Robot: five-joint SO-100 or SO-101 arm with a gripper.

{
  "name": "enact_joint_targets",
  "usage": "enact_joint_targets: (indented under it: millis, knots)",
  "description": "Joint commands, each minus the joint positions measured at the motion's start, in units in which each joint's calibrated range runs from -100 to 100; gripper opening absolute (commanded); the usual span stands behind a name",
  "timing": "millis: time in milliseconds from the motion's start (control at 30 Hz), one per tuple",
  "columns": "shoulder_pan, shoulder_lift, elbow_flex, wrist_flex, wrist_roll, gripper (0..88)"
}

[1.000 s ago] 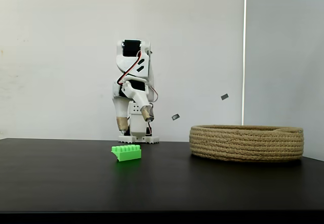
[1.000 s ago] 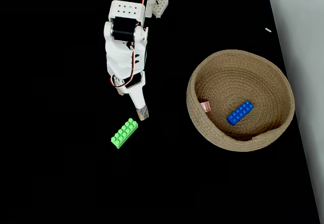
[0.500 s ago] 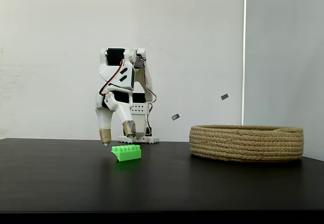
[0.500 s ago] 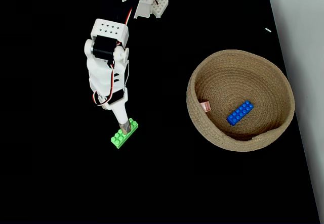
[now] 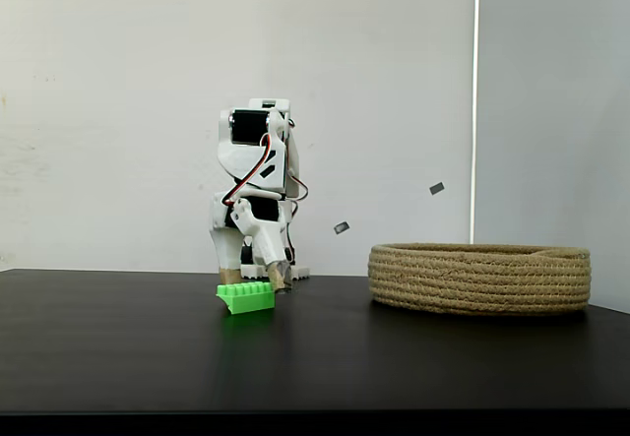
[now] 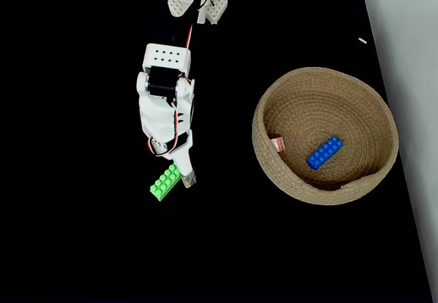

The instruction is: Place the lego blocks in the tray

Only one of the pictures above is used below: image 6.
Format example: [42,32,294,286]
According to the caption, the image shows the green lego block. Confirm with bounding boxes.
[149,163,183,202]

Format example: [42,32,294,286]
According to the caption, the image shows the pink lego block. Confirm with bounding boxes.
[270,136,286,153]

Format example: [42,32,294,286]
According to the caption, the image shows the blue lego block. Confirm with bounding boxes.
[305,135,344,171]

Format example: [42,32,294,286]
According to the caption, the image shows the woven rope basket tray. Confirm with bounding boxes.
[252,66,400,206]

